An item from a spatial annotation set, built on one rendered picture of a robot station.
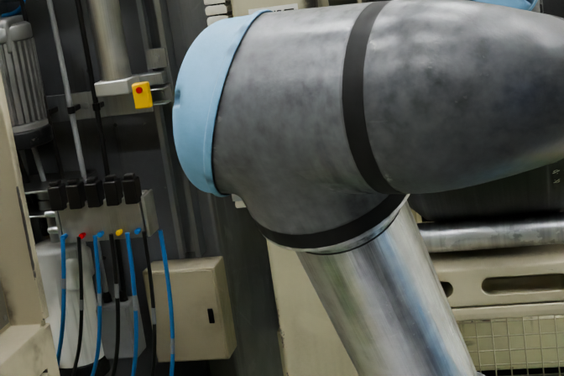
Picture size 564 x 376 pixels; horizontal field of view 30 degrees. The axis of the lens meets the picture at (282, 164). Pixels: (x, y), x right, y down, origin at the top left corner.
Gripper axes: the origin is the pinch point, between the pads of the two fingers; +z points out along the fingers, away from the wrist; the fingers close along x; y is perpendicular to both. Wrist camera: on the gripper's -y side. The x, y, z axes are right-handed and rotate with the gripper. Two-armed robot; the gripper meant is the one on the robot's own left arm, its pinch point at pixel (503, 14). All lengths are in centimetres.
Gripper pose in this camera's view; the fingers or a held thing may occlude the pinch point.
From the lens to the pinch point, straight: 132.2
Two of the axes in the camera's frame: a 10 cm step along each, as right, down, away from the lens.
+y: -1.1, -9.9, -0.9
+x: -9.7, 0.9, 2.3
